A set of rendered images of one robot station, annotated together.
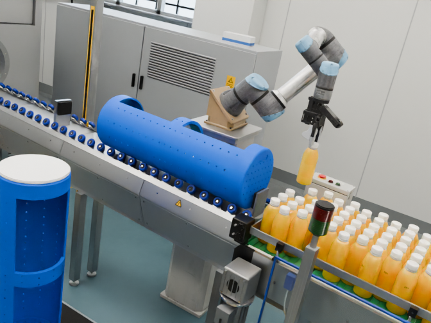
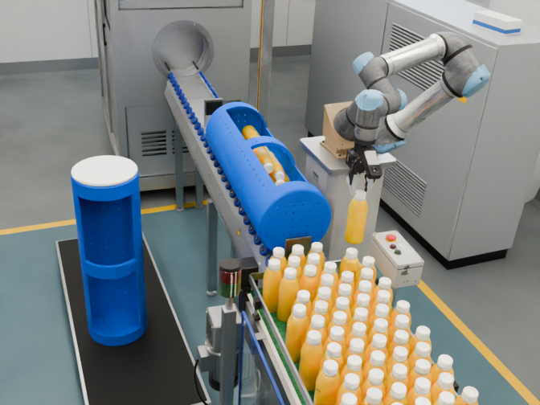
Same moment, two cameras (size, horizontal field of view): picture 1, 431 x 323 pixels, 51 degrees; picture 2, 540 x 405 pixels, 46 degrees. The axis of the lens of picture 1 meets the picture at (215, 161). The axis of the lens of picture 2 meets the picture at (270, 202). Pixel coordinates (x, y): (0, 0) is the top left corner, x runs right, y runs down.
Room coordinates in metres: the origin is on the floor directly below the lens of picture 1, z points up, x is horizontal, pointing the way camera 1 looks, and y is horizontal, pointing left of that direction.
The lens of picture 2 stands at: (0.28, -1.37, 2.30)
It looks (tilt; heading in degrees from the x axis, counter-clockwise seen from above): 30 degrees down; 40
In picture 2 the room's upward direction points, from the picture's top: 4 degrees clockwise
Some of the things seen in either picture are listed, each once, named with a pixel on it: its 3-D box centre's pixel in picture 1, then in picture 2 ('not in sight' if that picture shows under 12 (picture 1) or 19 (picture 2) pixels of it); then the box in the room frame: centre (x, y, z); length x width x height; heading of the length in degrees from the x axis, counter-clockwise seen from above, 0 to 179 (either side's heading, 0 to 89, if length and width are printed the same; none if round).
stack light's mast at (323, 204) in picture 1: (319, 225); (229, 286); (1.33, -0.37, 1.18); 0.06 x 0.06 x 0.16
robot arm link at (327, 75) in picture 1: (327, 75); (370, 108); (1.93, -0.39, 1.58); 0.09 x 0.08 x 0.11; 173
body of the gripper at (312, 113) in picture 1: (315, 111); (362, 153); (1.93, -0.38, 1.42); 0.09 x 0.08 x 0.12; 59
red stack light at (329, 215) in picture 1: (322, 212); (230, 272); (1.33, -0.37, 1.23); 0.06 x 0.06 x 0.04
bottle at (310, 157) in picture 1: (308, 164); (357, 218); (1.91, -0.41, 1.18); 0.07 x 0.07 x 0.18
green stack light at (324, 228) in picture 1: (319, 224); (229, 284); (1.33, -0.37, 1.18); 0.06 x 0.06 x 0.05
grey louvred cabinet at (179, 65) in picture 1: (152, 102); (403, 100); (4.21, 0.70, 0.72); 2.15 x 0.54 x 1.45; 63
